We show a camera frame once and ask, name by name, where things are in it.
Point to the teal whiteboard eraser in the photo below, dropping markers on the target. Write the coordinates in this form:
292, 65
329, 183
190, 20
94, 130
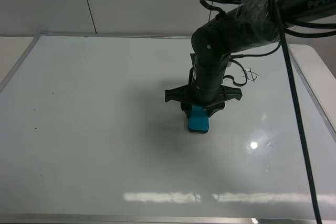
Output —
198, 121

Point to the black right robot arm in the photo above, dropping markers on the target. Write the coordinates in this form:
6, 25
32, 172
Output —
241, 25

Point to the white board with aluminium frame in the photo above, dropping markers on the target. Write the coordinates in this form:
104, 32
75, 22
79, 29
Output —
86, 136

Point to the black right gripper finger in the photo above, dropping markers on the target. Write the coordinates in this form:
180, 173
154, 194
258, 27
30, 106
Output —
186, 108
212, 110

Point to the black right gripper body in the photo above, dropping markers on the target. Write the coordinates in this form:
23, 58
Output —
204, 88

